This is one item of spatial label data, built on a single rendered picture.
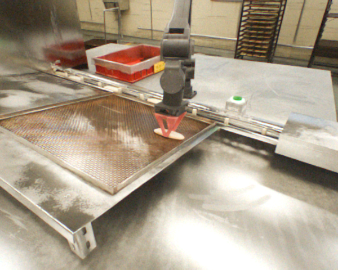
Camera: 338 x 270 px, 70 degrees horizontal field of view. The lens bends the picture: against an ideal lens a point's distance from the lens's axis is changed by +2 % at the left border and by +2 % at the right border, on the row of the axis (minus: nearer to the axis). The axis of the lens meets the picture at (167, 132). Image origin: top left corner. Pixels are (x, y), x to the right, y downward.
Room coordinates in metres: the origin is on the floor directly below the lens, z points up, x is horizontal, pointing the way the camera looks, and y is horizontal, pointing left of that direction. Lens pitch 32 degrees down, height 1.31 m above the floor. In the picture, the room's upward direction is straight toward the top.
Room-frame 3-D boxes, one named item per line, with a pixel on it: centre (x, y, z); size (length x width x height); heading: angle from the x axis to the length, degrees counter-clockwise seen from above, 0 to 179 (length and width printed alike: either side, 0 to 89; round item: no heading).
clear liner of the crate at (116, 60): (1.58, 0.20, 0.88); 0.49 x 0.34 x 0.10; 145
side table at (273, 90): (1.54, -0.04, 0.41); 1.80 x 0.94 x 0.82; 62
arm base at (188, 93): (1.15, -0.08, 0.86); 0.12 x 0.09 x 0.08; 62
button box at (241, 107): (0.92, -0.29, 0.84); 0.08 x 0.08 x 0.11; 56
